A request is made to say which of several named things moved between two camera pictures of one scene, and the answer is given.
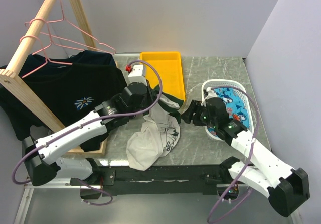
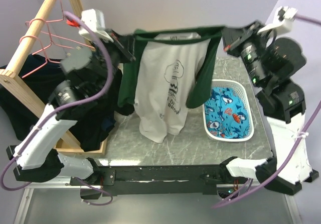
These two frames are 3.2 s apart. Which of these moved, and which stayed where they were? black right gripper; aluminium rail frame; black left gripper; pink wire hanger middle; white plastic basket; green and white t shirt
Moved: black right gripper; green and white t shirt; black left gripper
Stayed: pink wire hanger middle; aluminium rail frame; white plastic basket
